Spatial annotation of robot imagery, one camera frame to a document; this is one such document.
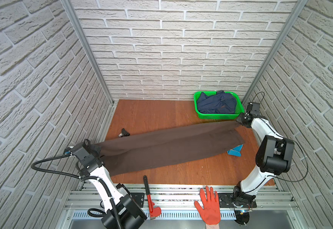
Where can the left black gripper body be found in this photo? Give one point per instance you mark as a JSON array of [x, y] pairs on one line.
[[89, 149]]

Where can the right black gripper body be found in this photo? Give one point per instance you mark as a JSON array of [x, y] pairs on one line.
[[243, 119]]

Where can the brown trousers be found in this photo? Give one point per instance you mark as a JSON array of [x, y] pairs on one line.
[[169, 147]]

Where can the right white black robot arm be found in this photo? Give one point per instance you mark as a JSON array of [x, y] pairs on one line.
[[273, 157]]

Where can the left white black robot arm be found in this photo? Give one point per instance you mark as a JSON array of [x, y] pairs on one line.
[[120, 210]]

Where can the navy blue trousers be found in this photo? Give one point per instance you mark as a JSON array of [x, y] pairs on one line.
[[218, 103]]

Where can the red gloved hand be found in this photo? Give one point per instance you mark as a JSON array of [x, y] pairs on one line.
[[210, 212]]

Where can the green plastic basket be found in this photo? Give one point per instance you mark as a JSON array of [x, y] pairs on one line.
[[239, 108]]

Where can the small black clip object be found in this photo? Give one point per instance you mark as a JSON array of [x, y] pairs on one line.
[[124, 133]]

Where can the red pipe wrench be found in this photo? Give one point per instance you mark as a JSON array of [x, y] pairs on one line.
[[153, 211]]

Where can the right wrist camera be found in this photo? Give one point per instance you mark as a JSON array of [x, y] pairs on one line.
[[253, 108]]

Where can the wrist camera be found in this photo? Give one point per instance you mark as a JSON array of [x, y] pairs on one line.
[[253, 108], [68, 151]]

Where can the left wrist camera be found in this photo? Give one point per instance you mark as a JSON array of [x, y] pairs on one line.
[[68, 151]]

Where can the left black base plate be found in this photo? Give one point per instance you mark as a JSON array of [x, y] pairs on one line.
[[139, 198]]

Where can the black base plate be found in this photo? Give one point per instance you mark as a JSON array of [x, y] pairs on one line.
[[139, 198], [230, 200]]

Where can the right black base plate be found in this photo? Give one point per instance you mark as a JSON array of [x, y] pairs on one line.
[[230, 200]]

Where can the aluminium rail frame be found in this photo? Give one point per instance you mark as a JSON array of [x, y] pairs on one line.
[[177, 201]]

